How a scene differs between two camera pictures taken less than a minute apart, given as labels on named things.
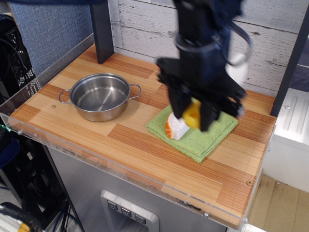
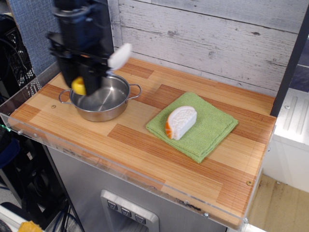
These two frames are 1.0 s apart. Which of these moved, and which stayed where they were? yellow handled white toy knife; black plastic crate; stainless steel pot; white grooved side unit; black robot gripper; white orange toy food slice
Moved: yellow handled white toy knife; black robot gripper
Stayed: white grooved side unit; black plastic crate; stainless steel pot; white orange toy food slice
